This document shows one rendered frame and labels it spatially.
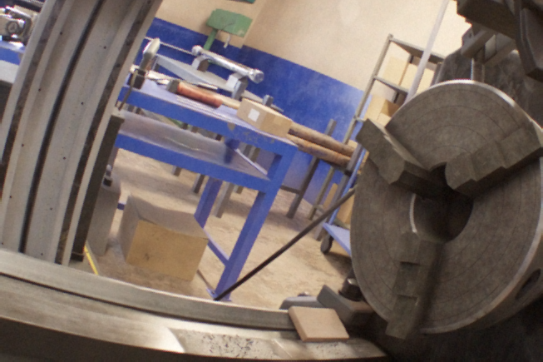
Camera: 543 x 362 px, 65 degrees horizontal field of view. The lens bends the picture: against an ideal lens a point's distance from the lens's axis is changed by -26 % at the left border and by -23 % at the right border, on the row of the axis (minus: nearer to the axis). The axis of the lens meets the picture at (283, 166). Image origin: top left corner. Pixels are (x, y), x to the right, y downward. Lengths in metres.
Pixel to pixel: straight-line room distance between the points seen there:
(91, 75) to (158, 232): 1.36
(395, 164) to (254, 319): 0.30
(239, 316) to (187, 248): 2.03
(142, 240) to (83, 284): 2.04
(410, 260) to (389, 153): 0.10
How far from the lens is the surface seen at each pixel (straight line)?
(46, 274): 0.56
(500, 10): 0.43
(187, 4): 7.82
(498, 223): 0.45
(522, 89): 0.72
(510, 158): 0.44
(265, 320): 0.70
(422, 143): 0.52
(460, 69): 0.79
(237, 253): 2.66
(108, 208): 2.49
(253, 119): 2.57
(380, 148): 0.51
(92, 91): 1.40
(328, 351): 0.70
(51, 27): 1.31
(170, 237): 2.63
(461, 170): 0.43
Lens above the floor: 1.13
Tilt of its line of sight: 9 degrees down
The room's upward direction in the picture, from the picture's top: 25 degrees clockwise
